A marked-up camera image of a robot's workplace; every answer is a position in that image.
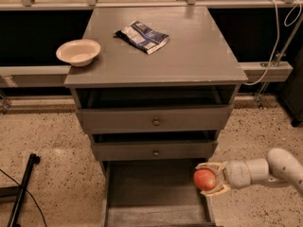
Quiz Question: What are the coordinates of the white paper bowl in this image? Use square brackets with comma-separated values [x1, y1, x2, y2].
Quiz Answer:
[56, 39, 100, 67]

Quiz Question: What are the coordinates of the grey metal railing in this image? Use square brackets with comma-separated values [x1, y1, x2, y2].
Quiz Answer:
[0, 0, 303, 115]

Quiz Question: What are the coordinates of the white hanging cable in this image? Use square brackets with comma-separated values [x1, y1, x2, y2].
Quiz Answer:
[242, 0, 303, 87]

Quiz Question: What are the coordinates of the black metal stand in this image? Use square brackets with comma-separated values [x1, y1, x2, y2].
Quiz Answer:
[0, 153, 40, 227]

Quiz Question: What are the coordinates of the grey wooden drawer cabinet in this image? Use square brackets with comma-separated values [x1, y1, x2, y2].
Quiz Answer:
[63, 6, 249, 227]

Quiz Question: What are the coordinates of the brass middle drawer knob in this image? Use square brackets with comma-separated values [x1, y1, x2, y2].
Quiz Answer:
[152, 149, 159, 157]

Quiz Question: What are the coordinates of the brass top drawer knob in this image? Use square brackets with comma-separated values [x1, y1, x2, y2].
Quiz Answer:
[152, 117, 161, 126]

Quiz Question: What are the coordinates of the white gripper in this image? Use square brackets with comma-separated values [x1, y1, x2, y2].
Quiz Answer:
[195, 160, 251, 196]

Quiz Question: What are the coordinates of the red apple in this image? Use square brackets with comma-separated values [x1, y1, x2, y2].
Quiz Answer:
[193, 168, 217, 191]

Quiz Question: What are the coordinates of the grey top drawer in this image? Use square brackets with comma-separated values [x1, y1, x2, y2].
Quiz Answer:
[77, 106, 233, 134]

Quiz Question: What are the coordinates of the brass drawer knob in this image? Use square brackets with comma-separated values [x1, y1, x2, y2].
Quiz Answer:
[152, 149, 159, 157]
[152, 117, 161, 126]

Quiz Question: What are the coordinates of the grey middle drawer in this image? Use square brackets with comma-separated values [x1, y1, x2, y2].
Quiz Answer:
[91, 140, 218, 161]

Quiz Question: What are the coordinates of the blue white chip bag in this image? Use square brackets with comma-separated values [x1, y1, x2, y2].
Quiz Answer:
[113, 21, 169, 55]

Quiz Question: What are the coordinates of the grey open bottom drawer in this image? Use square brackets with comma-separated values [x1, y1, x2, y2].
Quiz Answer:
[101, 159, 217, 227]

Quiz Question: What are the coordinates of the black floor cable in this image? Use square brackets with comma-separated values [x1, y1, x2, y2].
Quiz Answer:
[0, 168, 48, 227]

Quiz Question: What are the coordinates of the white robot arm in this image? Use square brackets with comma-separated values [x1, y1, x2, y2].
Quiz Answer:
[193, 148, 303, 197]

